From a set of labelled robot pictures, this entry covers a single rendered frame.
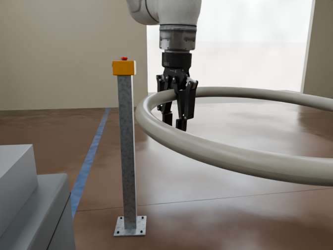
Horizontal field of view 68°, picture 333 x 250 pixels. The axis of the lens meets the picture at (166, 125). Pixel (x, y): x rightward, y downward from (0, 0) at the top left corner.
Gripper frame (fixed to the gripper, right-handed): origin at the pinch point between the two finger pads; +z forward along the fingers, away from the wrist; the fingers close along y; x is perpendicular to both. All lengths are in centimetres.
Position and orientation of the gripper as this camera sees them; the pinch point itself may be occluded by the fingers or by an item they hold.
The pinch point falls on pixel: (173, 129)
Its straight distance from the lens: 66.8
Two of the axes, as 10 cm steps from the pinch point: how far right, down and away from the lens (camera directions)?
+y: 6.6, 2.6, -7.0
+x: 7.5, -1.9, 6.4
